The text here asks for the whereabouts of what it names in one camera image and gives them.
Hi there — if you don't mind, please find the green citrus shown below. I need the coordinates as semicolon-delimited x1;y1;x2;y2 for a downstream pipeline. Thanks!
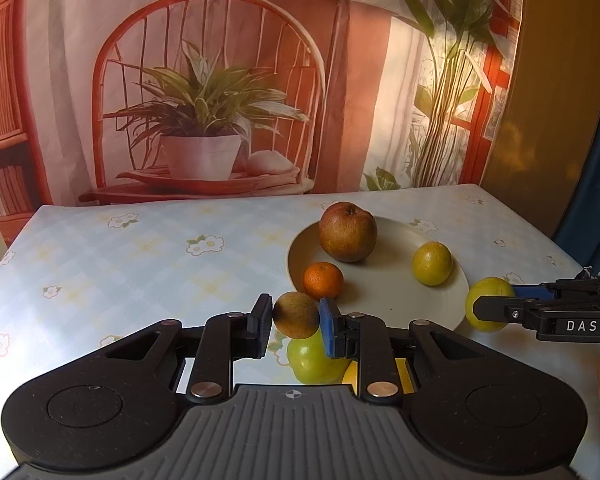
286;327;353;386
464;276;517;333

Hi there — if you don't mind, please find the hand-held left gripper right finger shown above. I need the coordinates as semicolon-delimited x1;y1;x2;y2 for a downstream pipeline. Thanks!
319;297;536;404

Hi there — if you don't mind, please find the blue curtain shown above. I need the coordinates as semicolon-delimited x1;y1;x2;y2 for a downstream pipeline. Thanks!
552;60;600;273

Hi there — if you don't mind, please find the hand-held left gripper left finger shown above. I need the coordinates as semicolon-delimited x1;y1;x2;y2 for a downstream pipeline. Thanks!
55;294;273;404

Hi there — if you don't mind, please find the orange tangerine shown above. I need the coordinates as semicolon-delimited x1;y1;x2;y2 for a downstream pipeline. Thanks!
303;261;345;300

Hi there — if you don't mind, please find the large yellow lemon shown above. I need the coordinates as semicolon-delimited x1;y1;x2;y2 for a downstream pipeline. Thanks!
341;357;421;396

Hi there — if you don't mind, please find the yellow-green citrus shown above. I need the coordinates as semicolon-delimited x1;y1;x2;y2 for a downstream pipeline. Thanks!
412;241;454;287

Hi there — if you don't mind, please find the printed backdrop cloth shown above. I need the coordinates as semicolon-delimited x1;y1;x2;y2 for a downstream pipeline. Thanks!
0;0;526;233

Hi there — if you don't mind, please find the small brown kiwi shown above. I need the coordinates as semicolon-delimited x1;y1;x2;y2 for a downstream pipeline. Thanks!
272;291;322;339

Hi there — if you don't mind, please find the brown russet apple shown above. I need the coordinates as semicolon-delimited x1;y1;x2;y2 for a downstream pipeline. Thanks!
319;201;379;264

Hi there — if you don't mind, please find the cream round plate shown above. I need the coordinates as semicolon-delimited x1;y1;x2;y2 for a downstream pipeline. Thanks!
286;215;471;333

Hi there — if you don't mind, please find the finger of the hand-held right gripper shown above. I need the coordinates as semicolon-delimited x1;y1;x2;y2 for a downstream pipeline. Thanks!
472;295;541;332
510;280;600;301

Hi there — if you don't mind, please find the brown wooden panel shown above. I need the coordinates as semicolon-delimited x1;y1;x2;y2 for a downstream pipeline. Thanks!
480;0;600;236

